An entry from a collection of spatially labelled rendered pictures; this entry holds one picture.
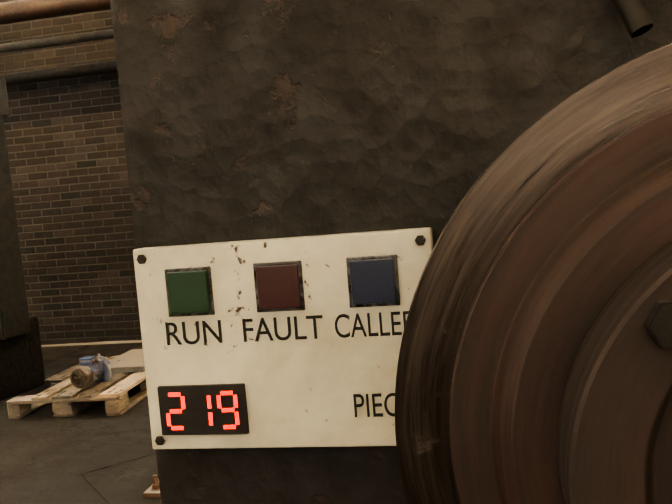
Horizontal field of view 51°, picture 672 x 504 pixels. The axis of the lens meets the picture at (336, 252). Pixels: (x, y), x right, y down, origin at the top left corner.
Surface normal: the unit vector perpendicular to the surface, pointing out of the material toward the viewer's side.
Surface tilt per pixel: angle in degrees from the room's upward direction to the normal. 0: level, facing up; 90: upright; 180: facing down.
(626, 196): 41
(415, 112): 90
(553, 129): 90
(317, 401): 90
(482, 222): 90
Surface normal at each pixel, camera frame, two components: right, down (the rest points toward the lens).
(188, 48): -0.18, 0.08
